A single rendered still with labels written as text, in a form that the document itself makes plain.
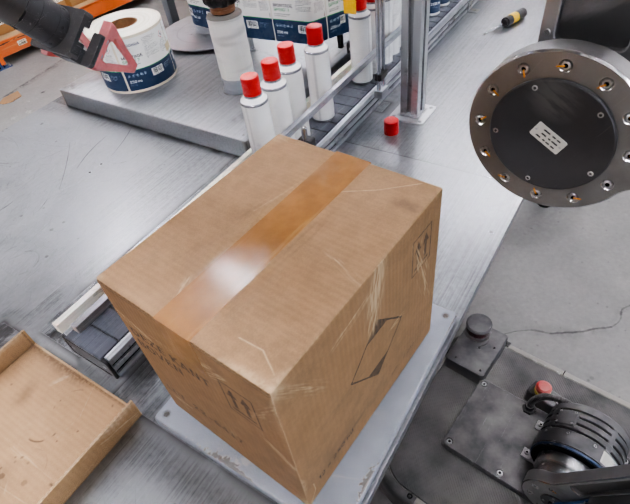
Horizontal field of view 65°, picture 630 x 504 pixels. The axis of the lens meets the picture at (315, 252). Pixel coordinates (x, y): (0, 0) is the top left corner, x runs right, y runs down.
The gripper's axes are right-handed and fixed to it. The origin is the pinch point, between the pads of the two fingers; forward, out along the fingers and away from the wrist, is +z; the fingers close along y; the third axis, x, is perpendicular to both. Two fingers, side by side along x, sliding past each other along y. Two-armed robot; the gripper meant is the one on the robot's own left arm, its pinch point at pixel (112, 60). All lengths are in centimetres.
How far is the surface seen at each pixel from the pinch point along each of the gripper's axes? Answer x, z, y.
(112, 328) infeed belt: 37.9, 7.3, -13.9
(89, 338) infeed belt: 40.4, 5.2, -12.3
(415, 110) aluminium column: -23, 61, -21
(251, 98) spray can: -5.3, 20.6, -9.8
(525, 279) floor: -1, 153, -45
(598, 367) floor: 17, 139, -78
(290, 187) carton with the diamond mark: 8.0, 1.3, -38.9
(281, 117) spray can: -5.6, 29.7, -10.3
